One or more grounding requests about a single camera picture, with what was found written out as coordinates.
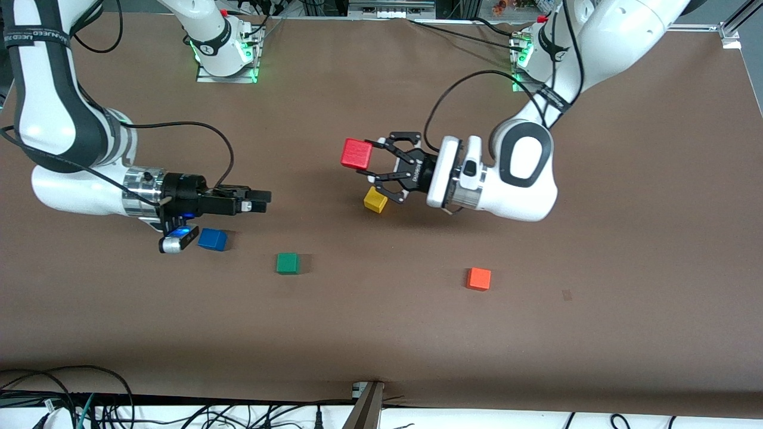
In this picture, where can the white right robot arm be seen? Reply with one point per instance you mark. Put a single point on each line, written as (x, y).
(53, 137)

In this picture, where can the aluminium frame profile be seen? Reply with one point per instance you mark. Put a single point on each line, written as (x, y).
(736, 27)

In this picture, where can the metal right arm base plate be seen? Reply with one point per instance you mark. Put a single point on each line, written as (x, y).
(250, 74)

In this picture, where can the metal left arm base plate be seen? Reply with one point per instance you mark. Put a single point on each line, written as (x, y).
(517, 83)

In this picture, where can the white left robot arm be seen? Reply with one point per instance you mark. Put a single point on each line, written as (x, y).
(536, 179)

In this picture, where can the metal table edge bracket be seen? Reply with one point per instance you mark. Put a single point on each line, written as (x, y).
(365, 405)

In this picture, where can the blue wooden block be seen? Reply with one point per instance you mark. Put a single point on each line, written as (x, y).
(213, 239)

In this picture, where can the green wooden block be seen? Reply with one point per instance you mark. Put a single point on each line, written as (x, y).
(288, 263)

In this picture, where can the orange wooden block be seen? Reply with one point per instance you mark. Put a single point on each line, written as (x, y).
(478, 279)

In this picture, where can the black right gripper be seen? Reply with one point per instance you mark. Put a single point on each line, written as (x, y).
(183, 189)

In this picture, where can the yellow wooden block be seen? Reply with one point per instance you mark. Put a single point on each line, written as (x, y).
(374, 204)

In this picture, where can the grey power strip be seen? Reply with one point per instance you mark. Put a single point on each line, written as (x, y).
(390, 7)

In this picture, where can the red wooden block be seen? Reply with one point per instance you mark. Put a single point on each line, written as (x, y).
(356, 154)

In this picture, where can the brown table cover sheet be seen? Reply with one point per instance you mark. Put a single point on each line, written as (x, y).
(381, 333)

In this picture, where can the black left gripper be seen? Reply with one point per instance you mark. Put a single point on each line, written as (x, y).
(416, 170)

